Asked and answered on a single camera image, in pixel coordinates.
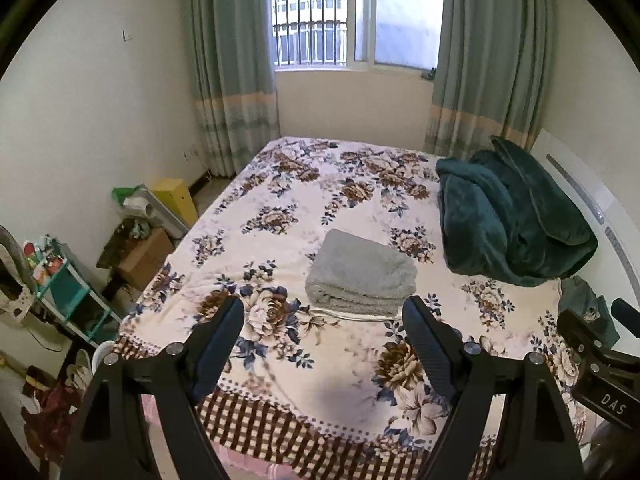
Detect grey fleece pants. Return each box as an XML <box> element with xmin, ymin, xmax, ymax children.
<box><xmin>305</xmin><ymin>230</ymin><xmax>416</xmax><ymax>313</ymax></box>

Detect blue grey clothing pile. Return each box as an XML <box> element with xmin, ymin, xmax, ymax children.
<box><xmin>558</xmin><ymin>275</ymin><xmax>620</xmax><ymax>349</ymax></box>

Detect red bag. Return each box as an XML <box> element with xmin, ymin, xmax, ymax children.
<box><xmin>21</xmin><ymin>382</ymin><xmax>81</xmax><ymax>466</ymax></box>

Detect white bed headboard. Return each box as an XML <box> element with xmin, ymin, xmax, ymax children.
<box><xmin>532</xmin><ymin>131</ymin><xmax>640</xmax><ymax>309</ymax></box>

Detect pink mattress sheet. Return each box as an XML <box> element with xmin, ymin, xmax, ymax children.
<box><xmin>141</xmin><ymin>394</ymin><xmax>297</xmax><ymax>480</ymax></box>

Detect white fan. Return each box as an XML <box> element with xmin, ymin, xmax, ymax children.
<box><xmin>1</xmin><ymin>226</ymin><xmax>36</xmax><ymax>324</ymax></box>

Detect teal white shelf rack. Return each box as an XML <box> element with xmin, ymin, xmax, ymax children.
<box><xmin>34</xmin><ymin>237</ymin><xmax>122</xmax><ymax>348</ymax></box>

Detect brown cardboard box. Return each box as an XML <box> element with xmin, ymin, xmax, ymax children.
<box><xmin>117</xmin><ymin>228</ymin><xmax>174</xmax><ymax>290</ymax></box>

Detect white folded cloth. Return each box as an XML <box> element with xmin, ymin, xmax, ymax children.
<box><xmin>309</xmin><ymin>307</ymin><xmax>402</xmax><ymax>322</ymax></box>

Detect dark green plush blanket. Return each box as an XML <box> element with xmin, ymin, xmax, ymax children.
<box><xmin>436</xmin><ymin>136</ymin><xmax>598</xmax><ymax>287</ymax></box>

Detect yellow box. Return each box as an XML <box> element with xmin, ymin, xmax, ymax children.
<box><xmin>152</xmin><ymin>178</ymin><xmax>198</xmax><ymax>228</ymax></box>

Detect floral bed blanket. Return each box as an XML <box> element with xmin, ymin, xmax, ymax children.
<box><xmin>115</xmin><ymin>138</ymin><xmax>578</xmax><ymax>479</ymax></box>

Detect right green curtain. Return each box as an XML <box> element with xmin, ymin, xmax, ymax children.
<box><xmin>424</xmin><ymin>0</ymin><xmax>554</xmax><ymax>158</ymax></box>

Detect green curtain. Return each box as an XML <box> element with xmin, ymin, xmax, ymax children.
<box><xmin>182</xmin><ymin>0</ymin><xmax>281</xmax><ymax>177</ymax></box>
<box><xmin>424</xmin><ymin>0</ymin><xmax>554</xmax><ymax>158</ymax></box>

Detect barred window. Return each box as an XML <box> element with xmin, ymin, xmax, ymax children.
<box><xmin>271</xmin><ymin>0</ymin><xmax>444</xmax><ymax>72</ymax></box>

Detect left green curtain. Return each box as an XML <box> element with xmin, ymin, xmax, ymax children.
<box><xmin>182</xmin><ymin>0</ymin><xmax>281</xmax><ymax>177</ymax></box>

